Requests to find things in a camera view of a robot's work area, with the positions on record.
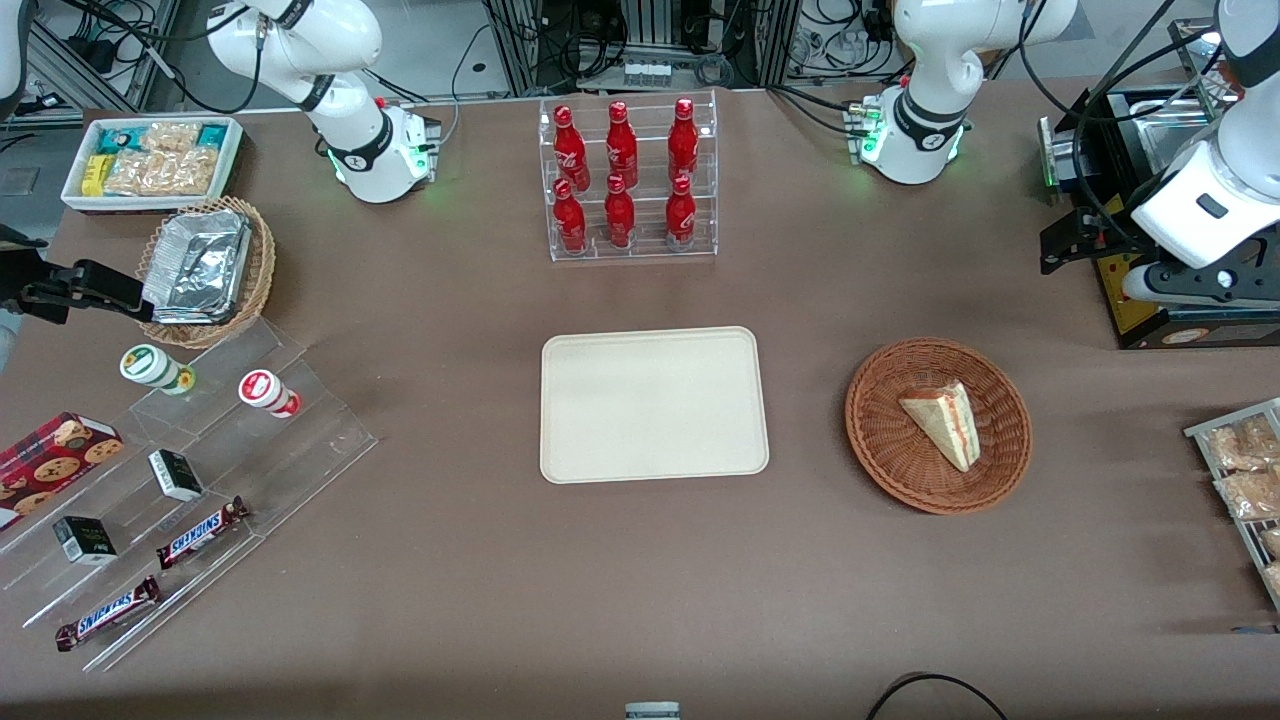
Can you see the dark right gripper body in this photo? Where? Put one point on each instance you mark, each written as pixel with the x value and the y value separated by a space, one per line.
pixel 22 272

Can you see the triangular sandwich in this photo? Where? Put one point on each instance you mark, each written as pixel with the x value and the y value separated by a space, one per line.
pixel 945 420

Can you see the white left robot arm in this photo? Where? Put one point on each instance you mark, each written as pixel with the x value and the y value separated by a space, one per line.
pixel 930 60

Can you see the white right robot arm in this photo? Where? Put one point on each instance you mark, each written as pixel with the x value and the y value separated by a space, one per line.
pixel 340 110

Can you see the light tan wicker basket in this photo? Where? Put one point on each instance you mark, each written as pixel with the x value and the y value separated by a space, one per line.
pixel 262 270

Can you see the right tray of snacks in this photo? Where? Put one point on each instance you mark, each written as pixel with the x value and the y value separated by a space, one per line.
pixel 1205 430

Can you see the round brown wicker basket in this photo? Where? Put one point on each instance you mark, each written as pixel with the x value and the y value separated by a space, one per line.
pixel 900 460

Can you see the beige plastic tray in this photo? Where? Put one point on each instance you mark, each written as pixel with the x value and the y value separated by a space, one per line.
pixel 650 405

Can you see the black hot food display case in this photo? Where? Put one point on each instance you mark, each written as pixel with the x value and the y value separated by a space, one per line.
pixel 1120 150

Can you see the green lid snack tube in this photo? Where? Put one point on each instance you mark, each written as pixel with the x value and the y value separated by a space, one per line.
pixel 148 365

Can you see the stacked aluminium foil containers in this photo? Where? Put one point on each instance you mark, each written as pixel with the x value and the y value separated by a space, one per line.
pixel 195 265

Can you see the white snack bin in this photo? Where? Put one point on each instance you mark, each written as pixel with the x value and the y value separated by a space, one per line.
pixel 75 190

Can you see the yellow snack packet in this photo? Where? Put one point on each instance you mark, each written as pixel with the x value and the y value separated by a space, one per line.
pixel 93 175

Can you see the clear cracker bag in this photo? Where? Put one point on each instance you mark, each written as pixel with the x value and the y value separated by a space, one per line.
pixel 190 170
pixel 170 137
pixel 133 173

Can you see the teal snack packet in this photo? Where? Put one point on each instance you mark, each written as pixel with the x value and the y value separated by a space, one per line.
pixel 211 135
pixel 115 138

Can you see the red cookie box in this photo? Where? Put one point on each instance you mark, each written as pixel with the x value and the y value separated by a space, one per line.
pixel 50 460

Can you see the red lid snack tube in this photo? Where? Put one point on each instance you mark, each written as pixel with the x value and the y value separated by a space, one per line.
pixel 262 388

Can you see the small dark green box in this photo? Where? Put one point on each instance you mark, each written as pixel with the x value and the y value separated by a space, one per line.
pixel 85 540
pixel 175 475

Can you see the clear acrylic stepped shelf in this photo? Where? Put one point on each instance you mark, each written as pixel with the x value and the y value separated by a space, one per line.
pixel 300 450

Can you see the clear bag of pastries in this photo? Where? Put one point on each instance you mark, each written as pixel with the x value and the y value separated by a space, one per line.
pixel 1274 580
pixel 1250 495
pixel 1240 445
pixel 1272 542

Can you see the snickers chocolate bar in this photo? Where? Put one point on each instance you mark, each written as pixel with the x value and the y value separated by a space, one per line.
pixel 105 613
pixel 200 533

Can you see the red cola bottle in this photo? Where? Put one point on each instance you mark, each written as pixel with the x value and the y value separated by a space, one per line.
pixel 621 150
pixel 680 215
pixel 619 218
pixel 568 150
pixel 570 222
pixel 683 145

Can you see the clear acrylic bottle rack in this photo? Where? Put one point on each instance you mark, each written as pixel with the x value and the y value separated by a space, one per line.
pixel 650 245

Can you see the white power strip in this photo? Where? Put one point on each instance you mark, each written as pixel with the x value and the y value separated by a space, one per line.
pixel 647 73

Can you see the small grey device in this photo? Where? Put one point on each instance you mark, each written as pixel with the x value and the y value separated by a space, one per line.
pixel 652 711

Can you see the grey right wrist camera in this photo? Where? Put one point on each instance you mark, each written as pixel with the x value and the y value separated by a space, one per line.
pixel 6 340

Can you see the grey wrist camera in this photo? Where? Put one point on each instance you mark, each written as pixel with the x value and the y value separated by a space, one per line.
pixel 6 340
pixel 1200 285

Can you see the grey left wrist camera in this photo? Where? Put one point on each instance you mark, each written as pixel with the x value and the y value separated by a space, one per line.
pixel 1200 285

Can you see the aluminium frame rack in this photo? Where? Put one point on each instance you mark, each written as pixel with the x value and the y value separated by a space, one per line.
pixel 100 70

